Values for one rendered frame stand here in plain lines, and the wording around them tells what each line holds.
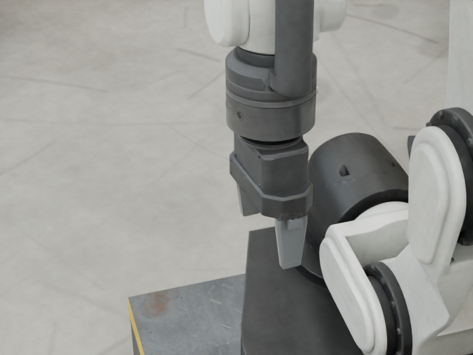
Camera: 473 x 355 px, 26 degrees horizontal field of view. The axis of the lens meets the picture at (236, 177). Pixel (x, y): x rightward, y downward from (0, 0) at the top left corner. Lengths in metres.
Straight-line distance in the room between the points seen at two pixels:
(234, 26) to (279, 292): 0.70
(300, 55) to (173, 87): 2.08
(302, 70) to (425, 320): 0.44
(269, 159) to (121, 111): 1.94
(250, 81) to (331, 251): 0.49
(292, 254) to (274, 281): 0.53
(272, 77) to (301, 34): 0.06
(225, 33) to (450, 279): 0.37
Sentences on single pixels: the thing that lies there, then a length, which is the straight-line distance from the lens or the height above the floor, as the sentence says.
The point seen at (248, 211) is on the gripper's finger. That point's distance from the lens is 1.12.
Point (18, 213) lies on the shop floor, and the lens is 2.60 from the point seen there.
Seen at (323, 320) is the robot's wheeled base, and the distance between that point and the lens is 1.51.
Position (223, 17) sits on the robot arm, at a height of 1.21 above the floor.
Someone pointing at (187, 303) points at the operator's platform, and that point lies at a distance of 1.76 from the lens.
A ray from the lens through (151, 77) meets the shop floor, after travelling 3.03.
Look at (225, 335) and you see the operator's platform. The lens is 1.71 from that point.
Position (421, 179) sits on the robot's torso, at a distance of 1.06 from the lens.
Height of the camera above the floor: 1.67
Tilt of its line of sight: 39 degrees down
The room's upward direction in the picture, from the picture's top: straight up
